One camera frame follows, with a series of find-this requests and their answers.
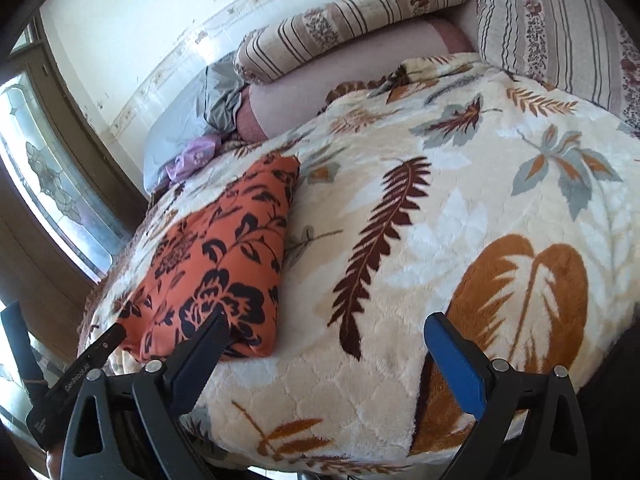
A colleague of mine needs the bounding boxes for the grey cloth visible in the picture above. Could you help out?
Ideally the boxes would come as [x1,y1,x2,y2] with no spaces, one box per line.
[202,52,247,132]

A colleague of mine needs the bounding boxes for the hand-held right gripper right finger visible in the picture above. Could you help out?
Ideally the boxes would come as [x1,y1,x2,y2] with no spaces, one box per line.
[423,312,592,480]

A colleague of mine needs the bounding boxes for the lilac cloth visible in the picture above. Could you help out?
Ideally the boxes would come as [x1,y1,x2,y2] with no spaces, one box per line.
[165,135,224,184]

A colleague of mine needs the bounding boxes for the wooden glass door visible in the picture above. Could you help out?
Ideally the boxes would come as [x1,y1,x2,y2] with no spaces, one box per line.
[0,10,151,361]

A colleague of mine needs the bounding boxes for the orange black floral garment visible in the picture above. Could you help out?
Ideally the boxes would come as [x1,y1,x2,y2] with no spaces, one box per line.
[116,154,301,364]

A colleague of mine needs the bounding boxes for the cream leaf print blanket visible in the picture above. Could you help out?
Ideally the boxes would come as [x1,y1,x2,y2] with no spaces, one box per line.
[82,52,640,476]

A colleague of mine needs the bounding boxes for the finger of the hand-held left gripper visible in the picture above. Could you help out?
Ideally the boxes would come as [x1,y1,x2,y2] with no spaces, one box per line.
[92,322,127,362]

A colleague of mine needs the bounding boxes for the wide striped floral pillow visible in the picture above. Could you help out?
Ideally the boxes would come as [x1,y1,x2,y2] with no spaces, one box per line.
[475,0,640,139]

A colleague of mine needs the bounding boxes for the black bar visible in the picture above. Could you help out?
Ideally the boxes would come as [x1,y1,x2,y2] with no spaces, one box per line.
[0,300,42,396]

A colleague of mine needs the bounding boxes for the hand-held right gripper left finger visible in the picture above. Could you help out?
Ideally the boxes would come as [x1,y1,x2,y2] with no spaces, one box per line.
[60,310,229,480]

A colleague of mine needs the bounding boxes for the light blue pillow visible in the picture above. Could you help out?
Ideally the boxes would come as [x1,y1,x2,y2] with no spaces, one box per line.
[142,74,217,194]

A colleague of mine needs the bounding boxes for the long striped floral pillow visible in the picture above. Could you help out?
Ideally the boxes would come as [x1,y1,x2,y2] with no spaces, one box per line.
[235,0,475,86]

